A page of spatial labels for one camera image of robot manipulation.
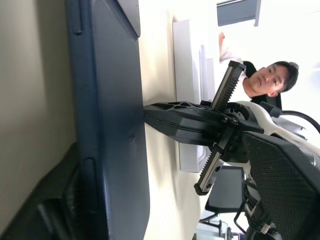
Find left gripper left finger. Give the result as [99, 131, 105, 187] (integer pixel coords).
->
[0, 141, 109, 240]

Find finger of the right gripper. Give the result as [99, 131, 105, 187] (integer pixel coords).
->
[149, 120, 225, 146]
[143, 100, 235, 131]

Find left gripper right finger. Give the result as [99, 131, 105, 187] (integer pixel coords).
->
[242, 131, 320, 240]

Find dark blue smartphone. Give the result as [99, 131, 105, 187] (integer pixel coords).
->
[65, 0, 151, 240]

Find white box with brown card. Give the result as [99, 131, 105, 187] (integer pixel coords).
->
[199, 44, 208, 102]

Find white box lid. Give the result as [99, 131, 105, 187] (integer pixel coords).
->
[205, 57, 217, 102]

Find white plastic tray insert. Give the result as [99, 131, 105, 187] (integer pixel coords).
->
[171, 18, 201, 174]

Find grey mesh office chair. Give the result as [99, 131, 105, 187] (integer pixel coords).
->
[198, 166, 247, 240]

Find person in white shirt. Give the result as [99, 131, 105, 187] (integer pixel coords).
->
[218, 31, 300, 99]

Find grey flat panel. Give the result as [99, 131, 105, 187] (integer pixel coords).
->
[216, 0, 262, 28]

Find black wire bundle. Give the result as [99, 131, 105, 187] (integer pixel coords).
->
[233, 179, 277, 236]

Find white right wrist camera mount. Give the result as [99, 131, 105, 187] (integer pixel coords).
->
[226, 100, 309, 148]

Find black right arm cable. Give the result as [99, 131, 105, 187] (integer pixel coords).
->
[281, 109, 320, 131]

